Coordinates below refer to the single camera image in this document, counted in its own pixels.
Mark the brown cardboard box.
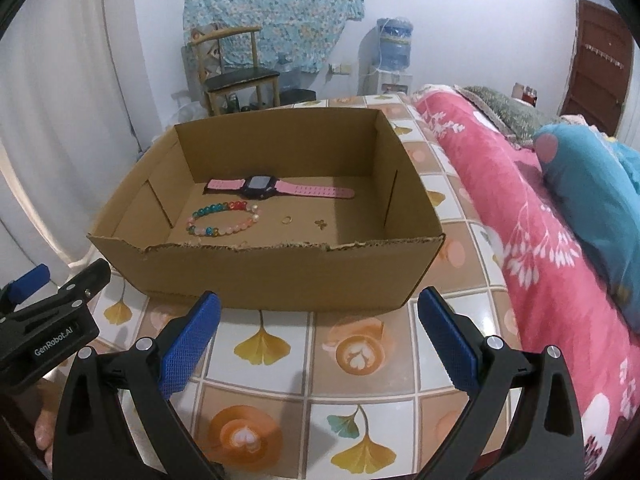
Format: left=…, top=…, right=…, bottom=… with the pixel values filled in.
left=87, top=107, right=447, bottom=313

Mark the white curtain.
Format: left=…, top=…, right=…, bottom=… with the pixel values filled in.
left=0, top=0, right=166, bottom=291

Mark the black bin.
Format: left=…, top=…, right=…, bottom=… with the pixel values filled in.
left=280, top=88, right=317, bottom=107

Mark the white water dispenser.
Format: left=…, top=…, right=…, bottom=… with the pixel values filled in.
left=372, top=67, right=415, bottom=97

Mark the brown wooden door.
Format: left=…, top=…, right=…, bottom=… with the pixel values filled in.
left=557, top=0, right=635, bottom=138

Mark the red container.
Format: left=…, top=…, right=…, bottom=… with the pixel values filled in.
left=512, top=82, right=538, bottom=106

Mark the pink floral blanket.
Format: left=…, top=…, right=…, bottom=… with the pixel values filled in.
left=410, top=85, right=640, bottom=461

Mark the blue water bottle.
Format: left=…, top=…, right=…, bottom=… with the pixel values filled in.
left=376, top=17, right=416, bottom=72

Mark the grey floral pillow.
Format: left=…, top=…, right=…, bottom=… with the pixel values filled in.
left=457, top=85, right=566, bottom=141

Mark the pink strap smart watch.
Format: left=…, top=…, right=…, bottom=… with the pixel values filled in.
left=205, top=175, right=357, bottom=202

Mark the person's left hand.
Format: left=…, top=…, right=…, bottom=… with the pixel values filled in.
left=34, top=406, right=58, bottom=467

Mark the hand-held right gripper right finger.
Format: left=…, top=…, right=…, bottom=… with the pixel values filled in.
left=415, top=285, right=586, bottom=480

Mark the coffee print tablecloth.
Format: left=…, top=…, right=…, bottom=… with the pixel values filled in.
left=85, top=92, right=531, bottom=480

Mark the blue floral cloth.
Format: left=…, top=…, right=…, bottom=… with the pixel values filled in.
left=182, top=0, right=366, bottom=73

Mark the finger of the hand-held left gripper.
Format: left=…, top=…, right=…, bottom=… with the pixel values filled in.
left=0, top=263, right=51, bottom=317
left=2, top=259, right=112, bottom=328

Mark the wooden chair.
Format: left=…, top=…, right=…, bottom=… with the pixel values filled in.
left=187, top=27, right=281, bottom=116

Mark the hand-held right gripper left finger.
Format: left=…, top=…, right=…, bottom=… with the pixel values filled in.
left=51, top=289, right=226, bottom=480

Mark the blue plush pillow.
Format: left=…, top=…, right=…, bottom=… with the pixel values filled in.
left=532, top=122, right=640, bottom=308

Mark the multicolour bead bracelet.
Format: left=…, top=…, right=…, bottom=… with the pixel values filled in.
left=187, top=201, right=262, bottom=237

